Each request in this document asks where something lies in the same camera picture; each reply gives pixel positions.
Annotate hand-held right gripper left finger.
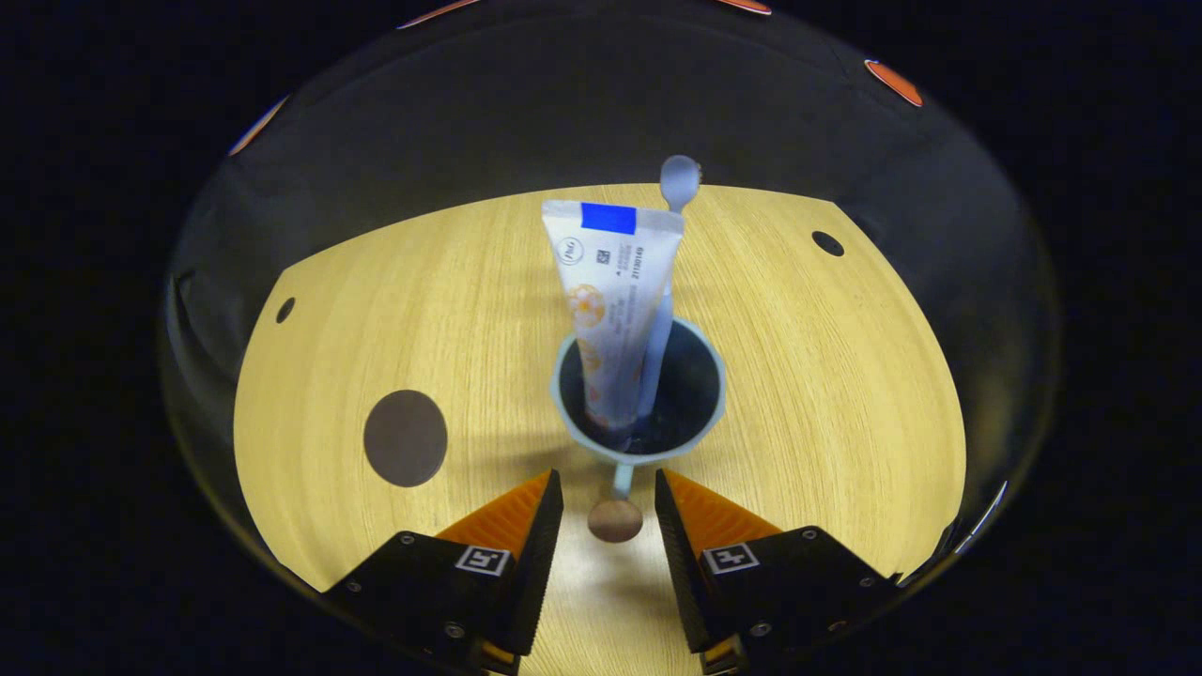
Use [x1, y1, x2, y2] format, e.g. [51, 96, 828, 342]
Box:
[322, 469, 564, 675]

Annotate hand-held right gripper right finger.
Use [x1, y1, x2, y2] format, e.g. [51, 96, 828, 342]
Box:
[655, 469, 902, 675]

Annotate blue cup with wooden handle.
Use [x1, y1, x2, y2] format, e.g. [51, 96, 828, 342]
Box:
[550, 316, 727, 544]

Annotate dark brown round coaster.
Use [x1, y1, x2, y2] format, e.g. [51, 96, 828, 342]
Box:
[363, 390, 449, 488]

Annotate white toothpaste tube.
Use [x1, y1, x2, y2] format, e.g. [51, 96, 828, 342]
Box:
[542, 200, 685, 433]

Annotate white toothbrush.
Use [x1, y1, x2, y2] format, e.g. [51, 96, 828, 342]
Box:
[639, 155, 702, 419]

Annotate black backdrop cloth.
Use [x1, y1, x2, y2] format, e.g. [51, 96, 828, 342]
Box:
[160, 0, 1062, 602]

